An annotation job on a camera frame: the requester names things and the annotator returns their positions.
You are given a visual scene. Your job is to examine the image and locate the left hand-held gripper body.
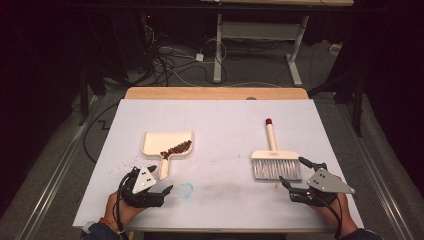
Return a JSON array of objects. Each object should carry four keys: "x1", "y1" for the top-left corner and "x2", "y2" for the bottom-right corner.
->
[{"x1": 119, "y1": 165, "x2": 165, "y2": 209}]

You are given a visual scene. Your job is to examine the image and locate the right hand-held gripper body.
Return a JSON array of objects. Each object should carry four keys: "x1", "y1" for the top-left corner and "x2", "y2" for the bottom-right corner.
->
[{"x1": 288, "y1": 162, "x2": 356, "y2": 206}]

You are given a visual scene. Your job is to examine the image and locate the cream dustpan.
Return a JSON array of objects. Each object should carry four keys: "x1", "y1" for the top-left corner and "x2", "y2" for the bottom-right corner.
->
[{"x1": 141, "y1": 131, "x2": 195, "y2": 181}]

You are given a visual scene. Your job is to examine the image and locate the cream brush with red tip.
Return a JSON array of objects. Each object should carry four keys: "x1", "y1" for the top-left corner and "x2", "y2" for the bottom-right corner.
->
[{"x1": 250, "y1": 118, "x2": 303, "y2": 182}]

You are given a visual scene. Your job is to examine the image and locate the pile of red beans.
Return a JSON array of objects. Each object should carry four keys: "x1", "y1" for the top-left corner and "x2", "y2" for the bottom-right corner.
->
[{"x1": 160, "y1": 139, "x2": 193, "y2": 160}]

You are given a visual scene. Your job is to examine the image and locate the person's right hand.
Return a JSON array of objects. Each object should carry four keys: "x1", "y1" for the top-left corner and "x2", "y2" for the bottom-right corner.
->
[{"x1": 311, "y1": 193, "x2": 359, "y2": 234}]

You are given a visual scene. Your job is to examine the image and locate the person's left hand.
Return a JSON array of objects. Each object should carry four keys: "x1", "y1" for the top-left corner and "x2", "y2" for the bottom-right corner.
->
[{"x1": 104, "y1": 191, "x2": 148, "y2": 231}]

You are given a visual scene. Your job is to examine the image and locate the red wristband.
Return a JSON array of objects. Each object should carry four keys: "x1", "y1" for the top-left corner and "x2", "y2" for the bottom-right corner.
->
[{"x1": 98, "y1": 217, "x2": 118, "y2": 234}]

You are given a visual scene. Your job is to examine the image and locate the black stand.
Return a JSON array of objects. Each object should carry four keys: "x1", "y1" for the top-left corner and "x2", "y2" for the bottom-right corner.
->
[
  {"x1": 78, "y1": 66, "x2": 108, "y2": 127},
  {"x1": 308, "y1": 66, "x2": 368, "y2": 138}
]

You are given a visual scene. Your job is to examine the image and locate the white table cover board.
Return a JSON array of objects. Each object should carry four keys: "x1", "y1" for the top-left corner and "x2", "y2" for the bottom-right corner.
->
[{"x1": 72, "y1": 98, "x2": 364, "y2": 232}]

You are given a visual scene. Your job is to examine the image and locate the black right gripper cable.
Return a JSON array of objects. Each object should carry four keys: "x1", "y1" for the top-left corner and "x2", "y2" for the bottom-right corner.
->
[{"x1": 316, "y1": 192, "x2": 344, "y2": 240}]

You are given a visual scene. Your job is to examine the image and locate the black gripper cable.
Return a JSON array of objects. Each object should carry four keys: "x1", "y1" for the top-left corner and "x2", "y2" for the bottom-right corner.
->
[
  {"x1": 316, "y1": 192, "x2": 344, "y2": 240},
  {"x1": 112, "y1": 171, "x2": 131, "y2": 240}
]

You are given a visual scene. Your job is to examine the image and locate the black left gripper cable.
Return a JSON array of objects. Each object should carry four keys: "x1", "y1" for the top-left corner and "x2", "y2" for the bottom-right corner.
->
[{"x1": 112, "y1": 171, "x2": 131, "y2": 240}]

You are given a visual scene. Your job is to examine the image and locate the metal floor rail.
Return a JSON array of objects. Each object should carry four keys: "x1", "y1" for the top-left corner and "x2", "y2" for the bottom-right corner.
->
[
  {"x1": 336, "y1": 103, "x2": 416, "y2": 240},
  {"x1": 14, "y1": 95, "x2": 101, "y2": 240}
]

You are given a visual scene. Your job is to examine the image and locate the black floor cable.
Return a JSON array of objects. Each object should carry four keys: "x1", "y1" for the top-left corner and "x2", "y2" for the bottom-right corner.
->
[{"x1": 82, "y1": 102, "x2": 120, "y2": 164}]

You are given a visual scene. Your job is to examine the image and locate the tangle of black floor cables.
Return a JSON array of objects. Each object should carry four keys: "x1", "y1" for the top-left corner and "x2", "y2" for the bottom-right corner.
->
[{"x1": 141, "y1": 24, "x2": 229, "y2": 88}]

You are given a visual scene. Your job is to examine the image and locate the white desk frame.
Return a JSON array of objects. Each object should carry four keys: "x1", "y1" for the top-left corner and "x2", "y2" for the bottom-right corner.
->
[{"x1": 199, "y1": 0, "x2": 355, "y2": 88}]

